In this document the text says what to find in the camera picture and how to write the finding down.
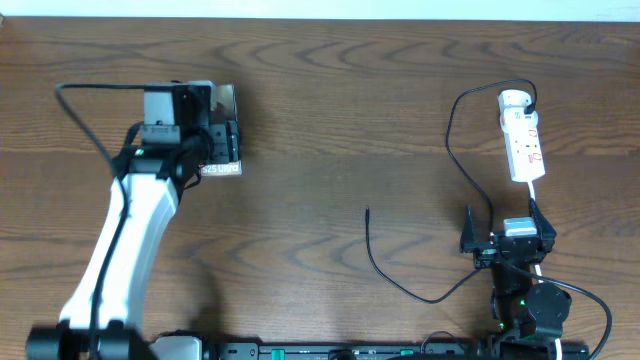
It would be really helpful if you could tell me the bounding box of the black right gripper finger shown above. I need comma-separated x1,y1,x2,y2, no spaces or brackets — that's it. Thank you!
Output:
459,205,477,253
529,199,557,250

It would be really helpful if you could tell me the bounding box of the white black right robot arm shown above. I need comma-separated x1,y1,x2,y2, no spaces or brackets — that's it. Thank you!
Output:
460,200,571,359

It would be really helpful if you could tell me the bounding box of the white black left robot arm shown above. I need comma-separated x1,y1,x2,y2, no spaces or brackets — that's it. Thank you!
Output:
25,80,242,359

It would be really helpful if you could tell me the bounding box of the white usb charger plug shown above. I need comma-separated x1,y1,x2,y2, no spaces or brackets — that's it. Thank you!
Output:
498,89,539,133

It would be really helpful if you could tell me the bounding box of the white power strip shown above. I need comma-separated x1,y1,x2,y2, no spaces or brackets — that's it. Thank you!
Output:
500,107,545,183

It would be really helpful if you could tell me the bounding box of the white power strip cord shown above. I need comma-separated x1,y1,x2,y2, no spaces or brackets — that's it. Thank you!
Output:
527,180,564,360

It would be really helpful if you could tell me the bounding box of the black usb charging cable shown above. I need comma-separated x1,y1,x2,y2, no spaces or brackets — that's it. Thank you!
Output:
364,78,539,305

